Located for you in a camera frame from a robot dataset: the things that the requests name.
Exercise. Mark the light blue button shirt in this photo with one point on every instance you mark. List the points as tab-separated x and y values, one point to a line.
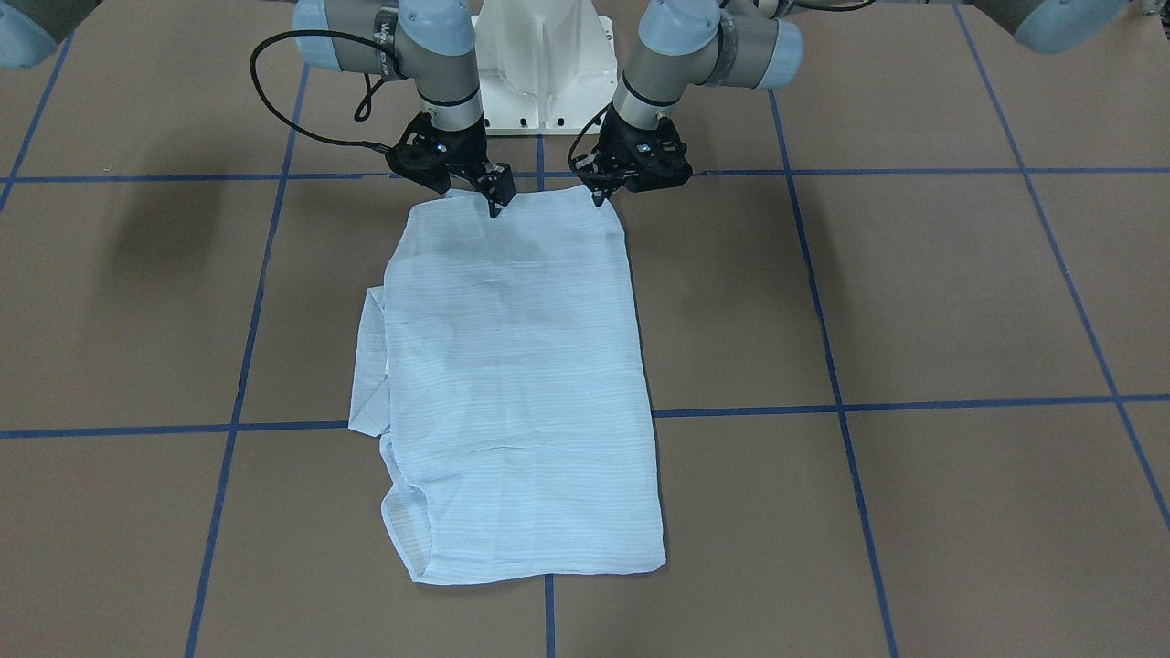
499	366

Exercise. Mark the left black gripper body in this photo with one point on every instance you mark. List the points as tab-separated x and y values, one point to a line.
619	137

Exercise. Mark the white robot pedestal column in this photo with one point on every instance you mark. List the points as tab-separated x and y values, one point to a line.
545	66

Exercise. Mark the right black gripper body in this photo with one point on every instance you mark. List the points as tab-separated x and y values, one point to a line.
472	146

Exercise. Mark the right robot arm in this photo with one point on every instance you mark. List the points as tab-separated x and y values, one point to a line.
429	42

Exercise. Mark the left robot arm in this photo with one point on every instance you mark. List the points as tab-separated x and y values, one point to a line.
683	44

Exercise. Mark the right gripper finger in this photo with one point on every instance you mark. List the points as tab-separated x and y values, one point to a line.
497	185

